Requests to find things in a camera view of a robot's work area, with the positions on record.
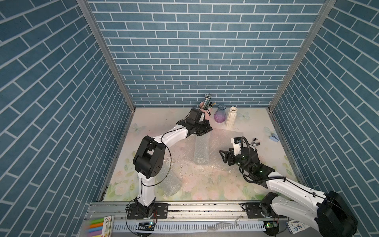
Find white slotted cable duct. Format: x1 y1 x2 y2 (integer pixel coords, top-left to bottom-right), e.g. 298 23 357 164
114 221 266 234

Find bubble vase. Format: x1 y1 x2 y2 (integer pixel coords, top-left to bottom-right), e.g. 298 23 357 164
193 133 210 166
157 171 182 197

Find small black metal clip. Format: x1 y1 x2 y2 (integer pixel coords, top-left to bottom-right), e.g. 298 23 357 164
251 138 261 146

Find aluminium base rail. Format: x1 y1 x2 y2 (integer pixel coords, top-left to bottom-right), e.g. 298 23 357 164
80 201 293 237

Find white red blue box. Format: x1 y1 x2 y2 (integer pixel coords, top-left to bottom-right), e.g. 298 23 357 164
286 220 309 235

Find small blue white object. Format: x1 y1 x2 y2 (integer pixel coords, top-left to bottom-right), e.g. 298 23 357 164
269 133 280 142

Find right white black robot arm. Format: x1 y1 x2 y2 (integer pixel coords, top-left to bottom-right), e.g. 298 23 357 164
219 136 358 237

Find pens in cup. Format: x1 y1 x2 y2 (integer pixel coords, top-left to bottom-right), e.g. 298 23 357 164
201 94 213 110

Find pink pen cup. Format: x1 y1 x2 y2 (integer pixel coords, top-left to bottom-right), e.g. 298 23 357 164
199 102 212 120

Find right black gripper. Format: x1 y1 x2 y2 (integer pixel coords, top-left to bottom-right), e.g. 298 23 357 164
219 148 251 175

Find purple vase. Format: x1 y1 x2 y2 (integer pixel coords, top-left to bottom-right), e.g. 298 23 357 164
214 104 227 123

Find cream ribbed cylinder vase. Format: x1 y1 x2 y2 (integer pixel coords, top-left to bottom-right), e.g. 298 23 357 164
225 106 238 129

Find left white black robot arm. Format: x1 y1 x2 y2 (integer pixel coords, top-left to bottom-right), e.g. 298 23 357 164
127 108 212 219

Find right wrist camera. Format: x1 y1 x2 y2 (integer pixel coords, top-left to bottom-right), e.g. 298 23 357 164
231 137 242 156

